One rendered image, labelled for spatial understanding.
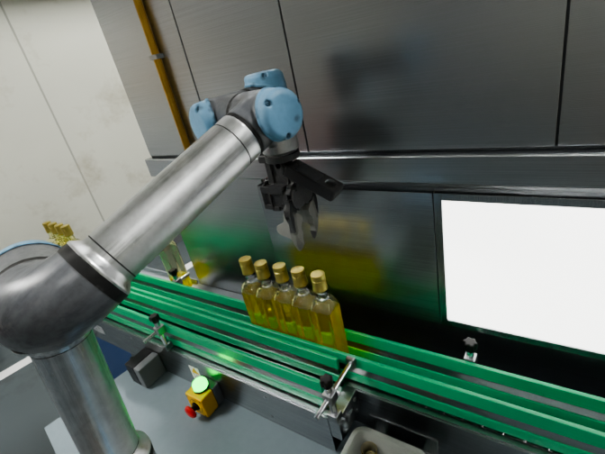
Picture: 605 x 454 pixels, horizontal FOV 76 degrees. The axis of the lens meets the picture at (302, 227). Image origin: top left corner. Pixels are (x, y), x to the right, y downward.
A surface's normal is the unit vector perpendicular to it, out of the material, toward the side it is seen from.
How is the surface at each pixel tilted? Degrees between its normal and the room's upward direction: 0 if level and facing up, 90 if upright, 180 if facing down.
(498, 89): 90
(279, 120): 88
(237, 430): 0
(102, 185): 90
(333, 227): 90
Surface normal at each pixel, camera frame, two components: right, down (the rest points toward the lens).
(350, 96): -0.54, 0.47
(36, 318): 0.11, 0.27
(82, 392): 0.60, 0.19
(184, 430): -0.20, -0.88
